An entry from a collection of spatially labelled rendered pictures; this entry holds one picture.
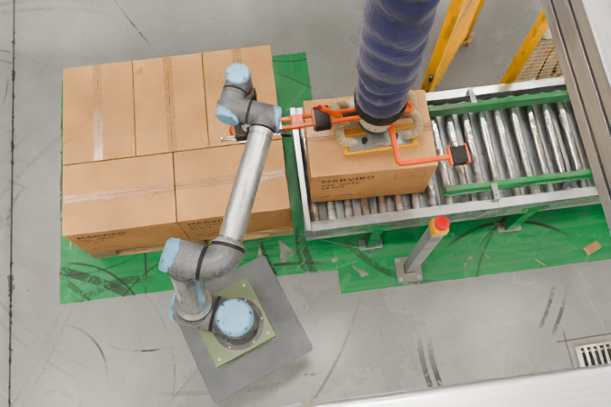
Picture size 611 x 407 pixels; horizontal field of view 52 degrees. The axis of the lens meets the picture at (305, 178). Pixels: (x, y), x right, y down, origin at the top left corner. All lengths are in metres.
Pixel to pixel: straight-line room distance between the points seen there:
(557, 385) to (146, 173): 3.09
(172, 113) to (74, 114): 0.55
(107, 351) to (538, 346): 2.46
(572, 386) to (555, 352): 3.43
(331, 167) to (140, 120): 1.20
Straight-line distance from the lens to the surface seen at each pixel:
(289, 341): 2.96
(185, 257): 2.08
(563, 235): 4.10
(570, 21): 0.89
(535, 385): 0.52
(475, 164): 3.48
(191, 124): 3.53
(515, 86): 3.68
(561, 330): 3.98
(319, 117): 2.75
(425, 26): 2.09
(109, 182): 3.52
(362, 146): 2.83
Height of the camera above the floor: 3.70
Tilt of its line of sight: 70 degrees down
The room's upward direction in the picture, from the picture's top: 2 degrees counter-clockwise
